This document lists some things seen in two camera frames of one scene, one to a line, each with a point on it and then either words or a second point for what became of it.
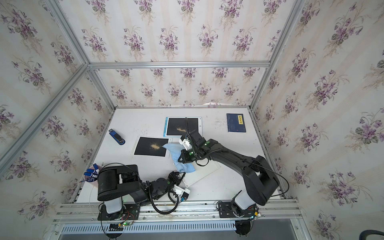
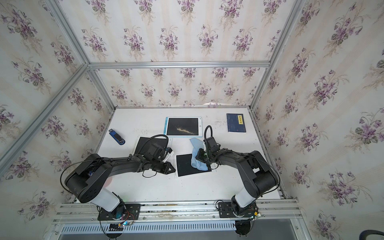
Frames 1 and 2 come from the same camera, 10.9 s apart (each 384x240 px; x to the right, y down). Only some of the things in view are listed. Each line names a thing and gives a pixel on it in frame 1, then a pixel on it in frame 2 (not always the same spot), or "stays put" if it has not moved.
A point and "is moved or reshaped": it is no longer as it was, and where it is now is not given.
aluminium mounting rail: x=270 y=212 stays put
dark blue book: x=236 y=123 stays put
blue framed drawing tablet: x=175 y=126 stays put
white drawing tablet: x=146 y=146 stays put
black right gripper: x=186 y=159 to x=199 y=156
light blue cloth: x=176 y=149 is moved or reshaped
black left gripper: x=174 y=178 to x=165 y=170
